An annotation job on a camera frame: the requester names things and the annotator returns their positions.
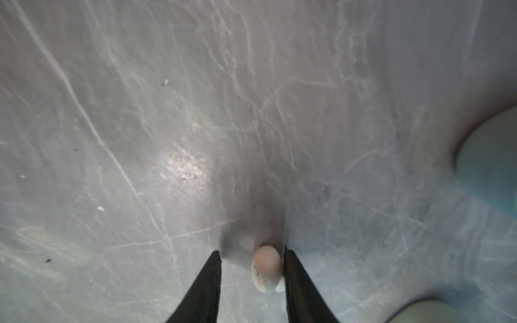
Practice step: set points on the white earbud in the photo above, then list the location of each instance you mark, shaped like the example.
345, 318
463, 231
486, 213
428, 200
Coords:
267, 270

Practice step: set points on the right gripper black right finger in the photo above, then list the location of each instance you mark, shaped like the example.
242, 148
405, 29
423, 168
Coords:
303, 300

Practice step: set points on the blue earbud charging case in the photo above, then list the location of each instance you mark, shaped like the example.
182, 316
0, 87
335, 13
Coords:
486, 161

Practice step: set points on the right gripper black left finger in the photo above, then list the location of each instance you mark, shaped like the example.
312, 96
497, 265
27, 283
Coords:
201, 303

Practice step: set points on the mint green earbud charging case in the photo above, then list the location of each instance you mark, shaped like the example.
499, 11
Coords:
428, 311

